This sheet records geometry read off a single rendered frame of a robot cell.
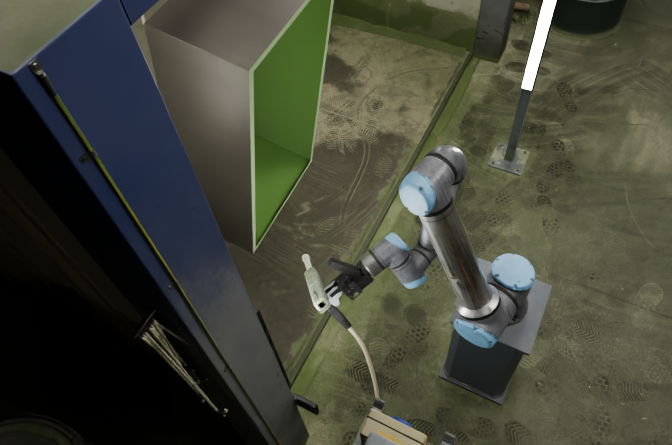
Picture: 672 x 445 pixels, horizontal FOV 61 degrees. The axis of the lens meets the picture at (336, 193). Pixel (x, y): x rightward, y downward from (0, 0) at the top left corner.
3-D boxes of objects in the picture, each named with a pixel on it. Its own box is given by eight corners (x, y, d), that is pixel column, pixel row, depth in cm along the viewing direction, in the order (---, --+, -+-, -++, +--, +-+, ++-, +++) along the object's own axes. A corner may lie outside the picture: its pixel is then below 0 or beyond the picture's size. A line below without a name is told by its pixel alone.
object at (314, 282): (360, 338, 201) (320, 293, 195) (349, 346, 201) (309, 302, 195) (337, 285, 248) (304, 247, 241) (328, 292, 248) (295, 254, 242)
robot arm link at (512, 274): (534, 287, 211) (545, 264, 197) (512, 322, 204) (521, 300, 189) (498, 266, 217) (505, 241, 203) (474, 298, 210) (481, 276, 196)
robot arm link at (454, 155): (447, 122, 170) (423, 234, 226) (424, 147, 165) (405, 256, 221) (481, 140, 166) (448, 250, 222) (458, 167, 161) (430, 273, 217)
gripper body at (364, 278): (350, 302, 207) (376, 281, 207) (336, 286, 204) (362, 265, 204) (346, 294, 214) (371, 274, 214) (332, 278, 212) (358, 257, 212)
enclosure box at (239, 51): (187, 221, 266) (143, 23, 164) (252, 133, 297) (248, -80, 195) (253, 254, 261) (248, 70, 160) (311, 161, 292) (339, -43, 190)
